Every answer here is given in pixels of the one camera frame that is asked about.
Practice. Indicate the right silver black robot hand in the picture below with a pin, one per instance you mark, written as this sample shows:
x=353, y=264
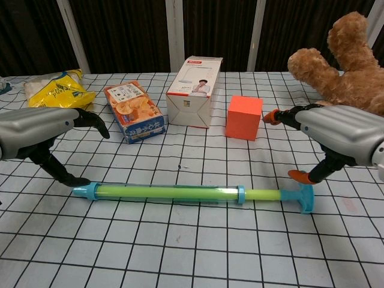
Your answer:
x=339, y=129

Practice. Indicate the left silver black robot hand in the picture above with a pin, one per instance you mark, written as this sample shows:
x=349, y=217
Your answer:
x=30, y=129

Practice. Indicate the blue green water pump toy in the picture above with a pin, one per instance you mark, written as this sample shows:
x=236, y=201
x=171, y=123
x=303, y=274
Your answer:
x=165, y=192

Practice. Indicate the yellow snack bag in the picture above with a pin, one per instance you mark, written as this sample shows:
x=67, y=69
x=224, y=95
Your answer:
x=57, y=93

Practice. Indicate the brown teddy bear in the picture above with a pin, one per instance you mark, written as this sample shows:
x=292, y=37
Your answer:
x=354, y=81

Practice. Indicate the orange cube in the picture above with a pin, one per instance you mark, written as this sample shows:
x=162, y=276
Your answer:
x=243, y=120

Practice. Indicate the orange blue snack box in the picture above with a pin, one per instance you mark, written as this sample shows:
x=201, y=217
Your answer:
x=135, y=111

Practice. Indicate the black partition screen white frames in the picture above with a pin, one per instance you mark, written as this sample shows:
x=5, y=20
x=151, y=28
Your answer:
x=126, y=33

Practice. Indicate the white lamp carton box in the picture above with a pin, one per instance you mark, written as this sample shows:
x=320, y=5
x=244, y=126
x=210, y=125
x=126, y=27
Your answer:
x=192, y=90

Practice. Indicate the white black checkered tablecloth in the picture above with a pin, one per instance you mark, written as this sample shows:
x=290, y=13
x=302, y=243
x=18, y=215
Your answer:
x=192, y=246

